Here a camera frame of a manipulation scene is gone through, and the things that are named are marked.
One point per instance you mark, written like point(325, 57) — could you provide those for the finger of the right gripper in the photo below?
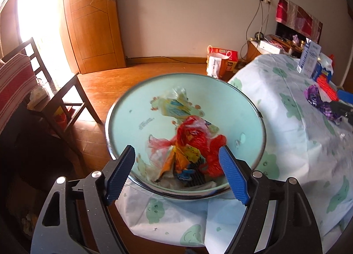
point(342, 110)
point(345, 96)

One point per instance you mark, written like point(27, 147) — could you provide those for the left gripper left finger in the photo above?
point(117, 172)

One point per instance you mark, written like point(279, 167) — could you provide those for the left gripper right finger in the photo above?
point(234, 174)

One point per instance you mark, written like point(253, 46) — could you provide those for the purple foil wrapper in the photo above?
point(313, 96)

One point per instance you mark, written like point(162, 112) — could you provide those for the red plastic bag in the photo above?
point(197, 132)

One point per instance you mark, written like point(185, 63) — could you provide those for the light green trash basin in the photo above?
point(130, 121)

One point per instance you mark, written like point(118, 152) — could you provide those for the red foam fruit net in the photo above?
point(324, 85)

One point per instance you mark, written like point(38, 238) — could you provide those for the blue gable-top milk carton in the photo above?
point(324, 67)

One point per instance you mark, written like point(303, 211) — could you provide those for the white sheet with green clouds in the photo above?
point(301, 143)

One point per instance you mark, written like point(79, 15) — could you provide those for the tall white milk carton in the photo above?
point(308, 59)

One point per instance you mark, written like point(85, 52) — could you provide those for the pink plastic bag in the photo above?
point(158, 149)

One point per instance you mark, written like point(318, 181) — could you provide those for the black television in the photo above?
point(292, 32)

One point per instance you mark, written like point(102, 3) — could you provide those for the white box on cabinet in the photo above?
point(269, 47)

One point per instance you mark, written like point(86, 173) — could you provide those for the dark wooden chair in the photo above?
point(55, 91)

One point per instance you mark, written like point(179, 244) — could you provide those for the pale yellow plastic bag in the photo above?
point(176, 104)

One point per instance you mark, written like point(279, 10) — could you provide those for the red and pink cloth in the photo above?
point(296, 18)

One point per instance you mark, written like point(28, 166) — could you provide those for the dark wooden tv cabinet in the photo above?
point(292, 48)

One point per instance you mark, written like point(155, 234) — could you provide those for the white paper shopping bag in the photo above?
point(217, 61)

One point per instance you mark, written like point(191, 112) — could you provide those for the red striped cushion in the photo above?
point(17, 81)

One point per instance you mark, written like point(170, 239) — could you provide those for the orange wooden door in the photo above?
point(94, 33)

